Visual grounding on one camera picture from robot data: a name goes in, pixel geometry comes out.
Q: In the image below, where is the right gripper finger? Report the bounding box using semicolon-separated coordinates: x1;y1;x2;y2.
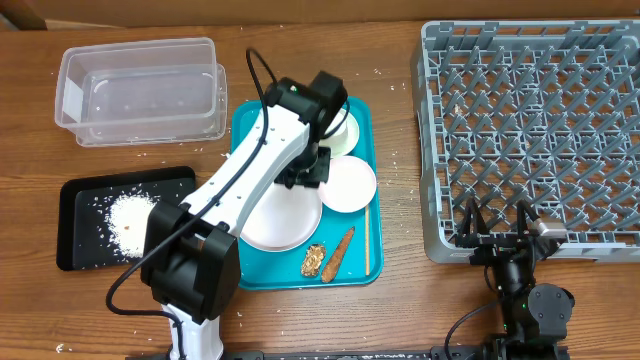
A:
516;199;540;236
459;198;489;236

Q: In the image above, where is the large white plate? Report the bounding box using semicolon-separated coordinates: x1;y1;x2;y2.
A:
241;183;323;252

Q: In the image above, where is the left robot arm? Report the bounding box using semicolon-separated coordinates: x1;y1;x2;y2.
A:
141;71;348;359

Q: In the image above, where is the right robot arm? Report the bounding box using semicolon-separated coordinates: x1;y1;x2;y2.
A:
443;199;575;359

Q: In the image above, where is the grey dishwasher rack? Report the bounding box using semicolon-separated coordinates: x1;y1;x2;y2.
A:
411;19;639;263

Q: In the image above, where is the small white plate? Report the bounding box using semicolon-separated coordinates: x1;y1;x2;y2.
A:
318;155;377;213

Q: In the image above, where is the white cup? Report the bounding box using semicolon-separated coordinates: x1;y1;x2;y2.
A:
325;118;349;144

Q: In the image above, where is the wooden chopstick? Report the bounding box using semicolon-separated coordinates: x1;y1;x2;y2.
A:
364;205;371;276

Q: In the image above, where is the golden crumpled food scrap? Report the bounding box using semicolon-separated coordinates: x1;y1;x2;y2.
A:
301;244;326;277

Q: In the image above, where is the teal serving tray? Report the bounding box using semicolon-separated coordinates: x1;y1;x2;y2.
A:
231;97;384;291

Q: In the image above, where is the brown carrot-shaped food scrap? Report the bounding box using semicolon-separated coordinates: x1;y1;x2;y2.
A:
321;227;355;283

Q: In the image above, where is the clear plastic bin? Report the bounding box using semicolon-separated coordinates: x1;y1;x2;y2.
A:
54;37;228;147

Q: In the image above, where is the pile of white rice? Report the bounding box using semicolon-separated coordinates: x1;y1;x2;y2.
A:
89;192;160;261

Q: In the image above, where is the black tray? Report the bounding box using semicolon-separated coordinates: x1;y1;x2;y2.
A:
56;166;196;271

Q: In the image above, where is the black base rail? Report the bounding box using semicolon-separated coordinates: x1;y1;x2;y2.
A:
125;346;570;360

